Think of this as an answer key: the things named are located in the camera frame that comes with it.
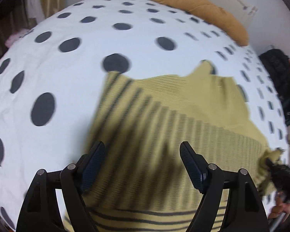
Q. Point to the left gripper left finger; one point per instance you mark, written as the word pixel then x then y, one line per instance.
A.
pixel 90 166

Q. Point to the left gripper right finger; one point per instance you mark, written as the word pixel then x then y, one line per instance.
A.
pixel 195 165

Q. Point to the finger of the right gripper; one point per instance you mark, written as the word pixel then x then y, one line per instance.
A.
pixel 279 174

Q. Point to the yellow striped knit sweater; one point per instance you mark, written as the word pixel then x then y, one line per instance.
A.
pixel 142 184

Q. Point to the white polka dot duvet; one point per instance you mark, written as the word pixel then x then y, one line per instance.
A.
pixel 39 73

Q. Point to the black backpack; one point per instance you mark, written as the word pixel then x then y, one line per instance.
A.
pixel 277 64

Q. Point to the mustard orange pillow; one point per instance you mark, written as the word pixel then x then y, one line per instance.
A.
pixel 214 15

